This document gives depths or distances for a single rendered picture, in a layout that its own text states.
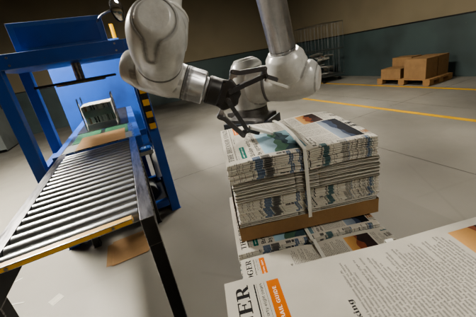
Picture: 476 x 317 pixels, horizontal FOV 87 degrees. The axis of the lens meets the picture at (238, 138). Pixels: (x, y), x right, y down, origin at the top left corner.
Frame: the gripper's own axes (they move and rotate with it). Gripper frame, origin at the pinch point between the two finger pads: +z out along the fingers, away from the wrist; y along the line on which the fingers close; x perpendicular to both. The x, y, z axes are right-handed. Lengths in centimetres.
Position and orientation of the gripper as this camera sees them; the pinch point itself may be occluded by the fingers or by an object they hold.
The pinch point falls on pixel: (275, 109)
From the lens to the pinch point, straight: 71.8
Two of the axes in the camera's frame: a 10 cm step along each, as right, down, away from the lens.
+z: 9.5, 2.5, 2.0
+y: -3.0, 9.2, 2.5
